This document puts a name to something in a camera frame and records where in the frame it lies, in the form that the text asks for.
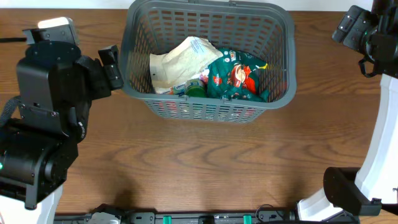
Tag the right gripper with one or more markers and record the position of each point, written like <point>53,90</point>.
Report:
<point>353,27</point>

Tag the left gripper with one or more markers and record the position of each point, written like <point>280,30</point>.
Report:
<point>111,74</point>

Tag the tissue multipack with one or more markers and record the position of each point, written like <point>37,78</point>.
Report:
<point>200,79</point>

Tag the beige paper pouch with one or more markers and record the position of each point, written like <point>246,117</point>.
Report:
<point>176,67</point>

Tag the green-lid jar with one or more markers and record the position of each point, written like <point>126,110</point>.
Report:
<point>195,88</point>

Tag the green coffee bag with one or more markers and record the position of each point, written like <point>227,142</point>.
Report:
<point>235,75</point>

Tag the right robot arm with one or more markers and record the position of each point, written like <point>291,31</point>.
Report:
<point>349,193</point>

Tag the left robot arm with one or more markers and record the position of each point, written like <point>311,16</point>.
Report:
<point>34,166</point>

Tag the grey plastic basket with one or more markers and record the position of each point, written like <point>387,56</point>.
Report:
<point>263,30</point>

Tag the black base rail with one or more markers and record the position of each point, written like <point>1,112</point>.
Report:
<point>107,214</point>

